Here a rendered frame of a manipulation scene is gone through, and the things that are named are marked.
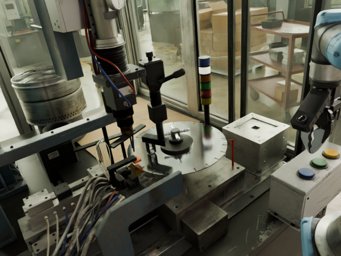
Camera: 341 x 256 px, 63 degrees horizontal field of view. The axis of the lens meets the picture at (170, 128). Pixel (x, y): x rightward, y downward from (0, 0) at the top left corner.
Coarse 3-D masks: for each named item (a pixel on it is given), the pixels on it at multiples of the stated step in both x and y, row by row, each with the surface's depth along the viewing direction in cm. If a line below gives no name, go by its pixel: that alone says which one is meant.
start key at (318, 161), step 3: (315, 159) 84; (318, 159) 84; (321, 159) 83; (324, 159) 83; (312, 162) 83; (315, 162) 83; (318, 162) 83; (321, 162) 82; (324, 162) 82; (315, 165) 82; (318, 165) 81; (321, 165) 81; (324, 165) 81
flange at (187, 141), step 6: (180, 138) 90; (186, 138) 93; (168, 144) 90; (174, 144) 90; (180, 144) 89; (186, 144) 89; (192, 144) 90; (168, 150) 88; (174, 150) 87; (180, 150) 87; (186, 150) 88
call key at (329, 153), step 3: (324, 150) 87; (327, 150) 87; (330, 150) 87; (333, 150) 87; (324, 153) 87; (327, 153) 86; (330, 153) 86; (333, 153) 85; (336, 153) 85; (330, 156) 85; (333, 156) 85; (336, 156) 85
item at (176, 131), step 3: (171, 126) 94; (174, 126) 93; (174, 129) 90; (177, 129) 90; (183, 129) 90; (186, 129) 90; (189, 129) 90; (168, 132) 90; (171, 132) 89; (174, 132) 88; (177, 132) 89; (180, 132) 90; (165, 135) 89; (171, 135) 90; (174, 135) 89; (177, 135) 87; (174, 138) 90; (177, 138) 86
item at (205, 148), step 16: (192, 128) 101; (208, 128) 99; (144, 144) 94; (208, 144) 90; (224, 144) 89; (144, 160) 86; (160, 160) 85; (176, 160) 84; (192, 160) 83; (208, 160) 82
